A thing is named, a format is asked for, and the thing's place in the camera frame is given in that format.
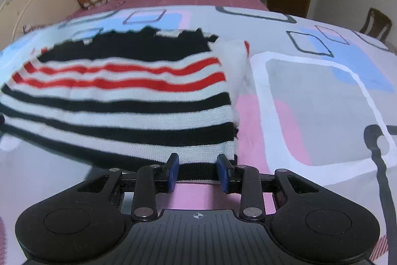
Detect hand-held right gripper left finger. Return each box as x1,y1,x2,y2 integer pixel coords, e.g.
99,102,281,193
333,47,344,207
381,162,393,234
76,153,180,222

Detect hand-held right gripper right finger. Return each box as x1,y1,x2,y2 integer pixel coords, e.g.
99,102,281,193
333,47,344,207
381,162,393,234
216,154,321,221

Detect striped knit sweater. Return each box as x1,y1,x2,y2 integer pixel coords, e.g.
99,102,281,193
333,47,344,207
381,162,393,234
0,25,251,185

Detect printed bed blanket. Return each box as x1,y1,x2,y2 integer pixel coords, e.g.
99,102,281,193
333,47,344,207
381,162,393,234
0,6,397,265

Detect floral pillow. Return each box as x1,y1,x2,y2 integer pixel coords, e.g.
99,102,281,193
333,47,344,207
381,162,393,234
23,23,48,35

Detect wooden chair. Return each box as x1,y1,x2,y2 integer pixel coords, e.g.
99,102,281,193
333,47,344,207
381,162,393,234
360,8,393,42

